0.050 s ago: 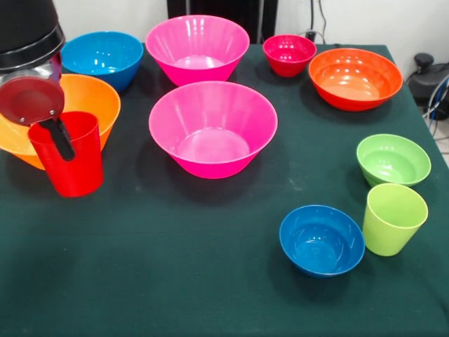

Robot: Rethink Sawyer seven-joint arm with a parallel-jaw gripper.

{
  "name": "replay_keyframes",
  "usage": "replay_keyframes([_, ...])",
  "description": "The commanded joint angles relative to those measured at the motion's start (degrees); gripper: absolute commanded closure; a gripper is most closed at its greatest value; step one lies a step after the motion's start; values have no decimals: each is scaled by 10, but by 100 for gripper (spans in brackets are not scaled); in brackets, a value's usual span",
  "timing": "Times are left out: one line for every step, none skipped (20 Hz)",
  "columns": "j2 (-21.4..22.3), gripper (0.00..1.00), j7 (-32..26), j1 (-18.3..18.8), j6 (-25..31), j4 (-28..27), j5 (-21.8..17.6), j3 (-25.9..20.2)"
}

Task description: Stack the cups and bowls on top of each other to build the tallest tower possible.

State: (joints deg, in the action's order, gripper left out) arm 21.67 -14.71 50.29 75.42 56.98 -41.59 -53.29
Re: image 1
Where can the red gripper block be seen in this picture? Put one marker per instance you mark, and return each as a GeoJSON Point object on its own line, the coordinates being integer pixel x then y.
{"type": "Point", "coordinates": [31, 102]}

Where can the red plastic cup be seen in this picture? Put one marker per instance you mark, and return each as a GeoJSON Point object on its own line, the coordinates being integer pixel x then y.
{"type": "Point", "coordinates": [77, 168]}

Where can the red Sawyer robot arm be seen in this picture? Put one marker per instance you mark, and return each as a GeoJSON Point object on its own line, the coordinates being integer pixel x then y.
{"type": "Point", "coordinates": [24, 28]}

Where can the large orange bowl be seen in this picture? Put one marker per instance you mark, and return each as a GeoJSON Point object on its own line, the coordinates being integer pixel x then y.
{"type": "Point", "coordinates": [94, 102]}

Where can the light blue bowl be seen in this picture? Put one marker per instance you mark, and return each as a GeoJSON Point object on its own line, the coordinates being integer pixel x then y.
{"type": "Point", "coordinates": [101, 59]}

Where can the dark green table cloth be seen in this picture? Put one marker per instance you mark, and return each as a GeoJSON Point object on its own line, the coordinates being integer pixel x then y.
{"type": "Point", "coordinates": [140, 245]}

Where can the large pink bowl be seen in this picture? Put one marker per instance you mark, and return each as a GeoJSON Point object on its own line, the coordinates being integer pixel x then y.
{"type": "Point", "coordinates": [197, 49]}
{"type": "Point", "coordinates": [213, 130]}

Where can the small magenta bowl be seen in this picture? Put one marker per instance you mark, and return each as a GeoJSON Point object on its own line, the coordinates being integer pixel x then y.
{"type": "Point", "coordinates": [289, 54]}

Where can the small dark blue bowl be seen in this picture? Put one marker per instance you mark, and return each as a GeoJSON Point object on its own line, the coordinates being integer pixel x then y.
{"type": "Point", "coordinates": [322, 241]}

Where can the red-orange wide bowl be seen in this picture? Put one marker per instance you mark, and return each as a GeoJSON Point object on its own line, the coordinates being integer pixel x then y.
{"type": "Point", "coordinates": [356, 79]}

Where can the small green bowl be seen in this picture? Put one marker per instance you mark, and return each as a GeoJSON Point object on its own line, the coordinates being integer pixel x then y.
{"type": "Point", "coordinates": [393, 159]}

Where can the lime green plastic cup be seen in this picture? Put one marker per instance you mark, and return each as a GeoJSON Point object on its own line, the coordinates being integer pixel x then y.
{"type": "Point", "coordinates": [394, 219]}

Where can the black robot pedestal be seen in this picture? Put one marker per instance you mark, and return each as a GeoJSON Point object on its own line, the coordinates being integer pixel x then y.
{"type": "Point", "coordinates": [224, 8]}

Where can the black pedestal foot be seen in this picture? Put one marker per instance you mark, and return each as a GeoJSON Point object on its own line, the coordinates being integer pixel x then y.
{"type": "Point", "coordinates": [424, 80]}

